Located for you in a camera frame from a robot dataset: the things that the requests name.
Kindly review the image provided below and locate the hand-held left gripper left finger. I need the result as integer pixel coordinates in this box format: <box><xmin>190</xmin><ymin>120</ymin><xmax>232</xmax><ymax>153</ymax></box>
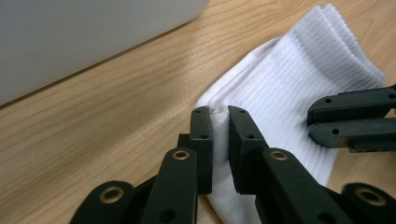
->
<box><xmin>190</xmin><ymin>105</ymin><xmax>215</xmax><ymax>196</ymax></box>

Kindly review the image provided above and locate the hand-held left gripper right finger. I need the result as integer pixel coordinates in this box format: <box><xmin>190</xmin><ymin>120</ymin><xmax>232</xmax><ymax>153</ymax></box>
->
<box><xmin>227</xmin><ymin>105</ymin><xmax>271</xmax><ymax>196</ymax></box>

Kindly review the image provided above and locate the white ribbed sock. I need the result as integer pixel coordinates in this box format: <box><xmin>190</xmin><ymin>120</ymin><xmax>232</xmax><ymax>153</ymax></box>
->
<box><xmin>195</xmin><ymin>3</ymin><xmax>388</xmax><ymax>224</ymax></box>

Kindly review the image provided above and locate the white divided storage box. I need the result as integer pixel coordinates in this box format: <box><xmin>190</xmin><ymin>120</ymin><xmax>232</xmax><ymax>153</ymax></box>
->
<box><xmin>0</xmin><ymin>0</ymin><xmax>210</xmax><ymax>107</ymax></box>

